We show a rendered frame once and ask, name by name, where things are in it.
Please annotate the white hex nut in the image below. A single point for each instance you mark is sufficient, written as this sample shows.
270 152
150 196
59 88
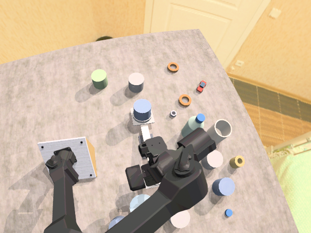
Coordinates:
173 113

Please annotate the pale green cylinder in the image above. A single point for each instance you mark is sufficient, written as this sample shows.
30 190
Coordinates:
99 79

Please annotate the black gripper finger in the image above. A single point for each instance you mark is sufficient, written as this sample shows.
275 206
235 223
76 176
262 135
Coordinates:
144 167

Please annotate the small blue cylinder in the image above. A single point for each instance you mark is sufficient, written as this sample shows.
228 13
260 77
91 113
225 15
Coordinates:
228 212

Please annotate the yellow hollow cylinder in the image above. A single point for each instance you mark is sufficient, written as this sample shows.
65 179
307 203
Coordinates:
237 162

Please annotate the small red toy car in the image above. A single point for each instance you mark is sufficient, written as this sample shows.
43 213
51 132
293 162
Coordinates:
201 86

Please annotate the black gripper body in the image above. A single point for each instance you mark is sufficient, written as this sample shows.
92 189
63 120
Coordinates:
136 178

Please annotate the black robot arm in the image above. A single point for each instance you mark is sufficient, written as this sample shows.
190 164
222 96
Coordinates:
181 177

